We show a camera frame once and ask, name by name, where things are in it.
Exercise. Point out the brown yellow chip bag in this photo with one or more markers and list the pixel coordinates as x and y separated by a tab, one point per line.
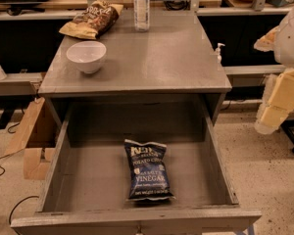
98	18

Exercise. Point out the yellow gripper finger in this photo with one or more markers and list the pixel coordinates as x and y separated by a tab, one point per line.
261	127
281	100

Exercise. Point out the clear water bottle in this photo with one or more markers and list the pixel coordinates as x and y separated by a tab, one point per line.
141	14

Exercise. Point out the cardboard box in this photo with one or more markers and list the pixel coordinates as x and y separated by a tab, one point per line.
36	137

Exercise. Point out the grey cabinet counter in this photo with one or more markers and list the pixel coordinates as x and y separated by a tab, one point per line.
173	56

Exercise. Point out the white bowl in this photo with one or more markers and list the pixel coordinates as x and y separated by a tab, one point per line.
87	56

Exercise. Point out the white pump dispenser bottle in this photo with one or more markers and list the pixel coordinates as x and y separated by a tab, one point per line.
218	51

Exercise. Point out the blue chip bag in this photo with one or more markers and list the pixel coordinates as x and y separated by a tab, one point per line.
148	174

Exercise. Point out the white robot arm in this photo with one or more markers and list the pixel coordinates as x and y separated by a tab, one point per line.
280	40

